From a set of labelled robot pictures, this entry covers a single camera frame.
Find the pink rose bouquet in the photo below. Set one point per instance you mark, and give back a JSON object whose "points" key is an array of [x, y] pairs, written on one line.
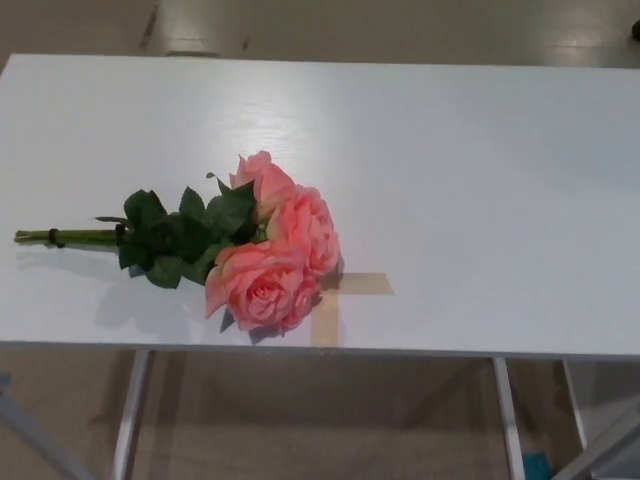
{"points": [[272, 285]]}

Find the tan masking tape strip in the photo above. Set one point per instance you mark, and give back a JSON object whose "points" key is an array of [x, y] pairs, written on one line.
{"points": [[367, 284], [326, 322]]}

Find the white metal table leg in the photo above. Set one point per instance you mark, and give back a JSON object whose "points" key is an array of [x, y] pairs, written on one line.
{"points": [[575, 405], [511, 425], [127, 420]]}

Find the teal object on floor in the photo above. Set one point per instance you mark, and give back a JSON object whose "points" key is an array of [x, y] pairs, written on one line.
{"points": [[536, 467]]}

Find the dark object on floor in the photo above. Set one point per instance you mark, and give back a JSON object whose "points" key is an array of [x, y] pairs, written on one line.
{"points": [[635, 28]]}

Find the grey metal frame bar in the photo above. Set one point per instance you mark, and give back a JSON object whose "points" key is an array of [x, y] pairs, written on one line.
{"points": [[600, 445], [35, 435]]}

